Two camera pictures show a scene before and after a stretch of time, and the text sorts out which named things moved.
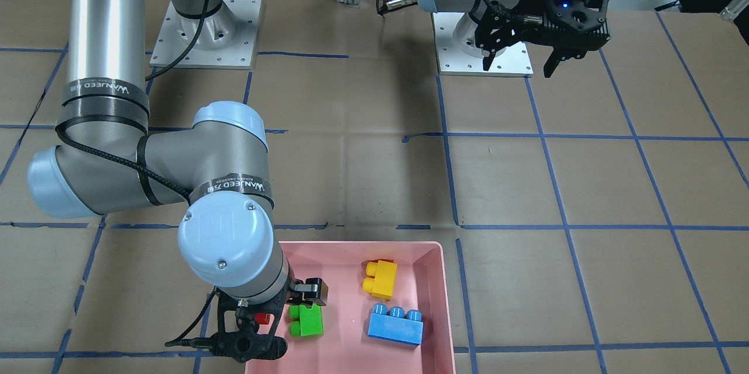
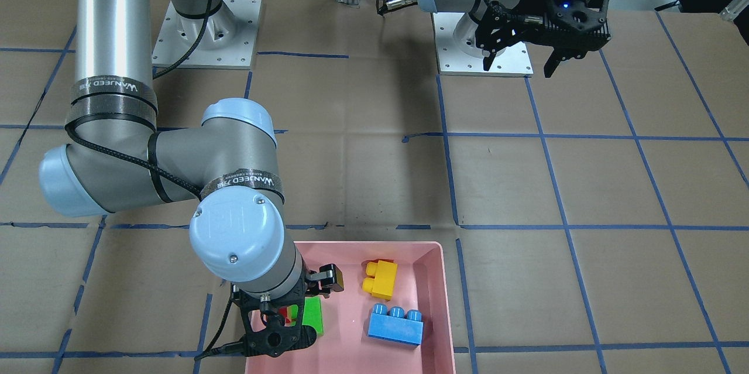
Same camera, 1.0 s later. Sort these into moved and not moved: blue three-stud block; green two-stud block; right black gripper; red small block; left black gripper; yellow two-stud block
Moved: red small block; right black gripper
Not moved: green two-stud block; blue three-stud block; yellow two-stud block; left black gripper
